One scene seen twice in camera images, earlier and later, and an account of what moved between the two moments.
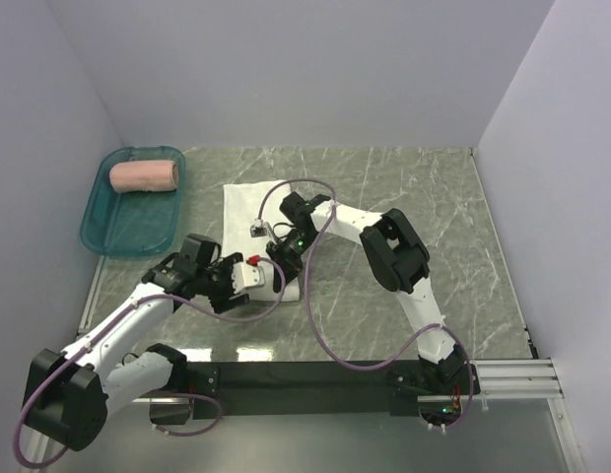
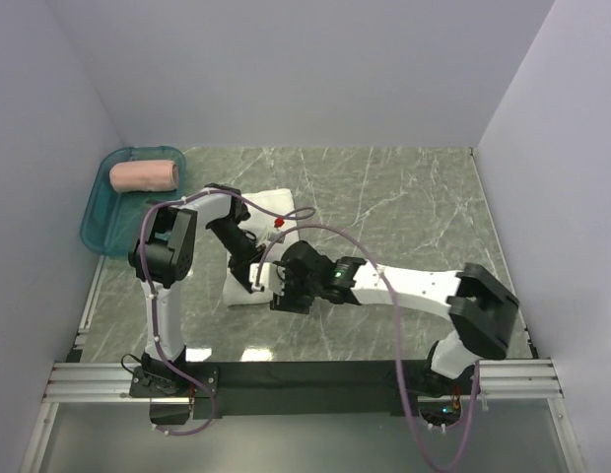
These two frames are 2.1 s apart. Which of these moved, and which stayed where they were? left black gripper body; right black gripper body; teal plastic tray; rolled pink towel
Moved: left black gripper body; right black gripper body
Stayed: teal plastic tray; rolled pink towel
